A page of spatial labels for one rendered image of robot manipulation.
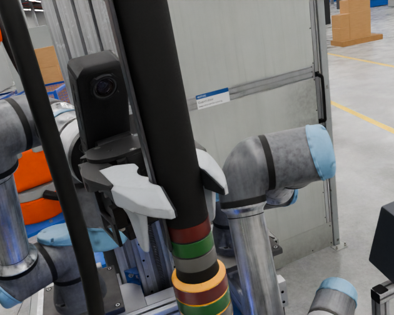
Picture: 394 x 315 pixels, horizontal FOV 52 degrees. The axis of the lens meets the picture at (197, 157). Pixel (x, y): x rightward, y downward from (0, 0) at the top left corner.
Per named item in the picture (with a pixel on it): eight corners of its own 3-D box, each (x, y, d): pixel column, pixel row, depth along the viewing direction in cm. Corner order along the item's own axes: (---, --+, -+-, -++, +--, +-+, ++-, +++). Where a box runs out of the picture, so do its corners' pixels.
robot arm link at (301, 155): (241, 179, 132) (258, 127, 79) (285, 170, 132) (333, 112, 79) (249, 215, 129) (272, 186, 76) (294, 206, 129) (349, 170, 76)
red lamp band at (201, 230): (196, 247, 28) (192, 232, 28) (158, 239, 30) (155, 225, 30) (219, 222, 31) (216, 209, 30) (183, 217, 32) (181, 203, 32)
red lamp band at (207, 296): (210, 312, 29) (207, 298, 29) (163, 297, 32) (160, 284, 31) (237, 275, 32) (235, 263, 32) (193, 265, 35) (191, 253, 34)
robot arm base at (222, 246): (205, 239, 135) (200, 213, 131) (246, 225, 139) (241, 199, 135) (222, 262, 121) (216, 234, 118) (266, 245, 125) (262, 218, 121)
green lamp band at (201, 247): (199, 262, 29) (196, 247, 28) (162, 254, 30) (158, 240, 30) (222, 237, 31) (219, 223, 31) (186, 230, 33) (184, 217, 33)
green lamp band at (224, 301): (213, 325, 30) (210, 312, 29) (166, 310, 32) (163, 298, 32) (240, 289, 33) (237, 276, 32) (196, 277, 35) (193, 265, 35)
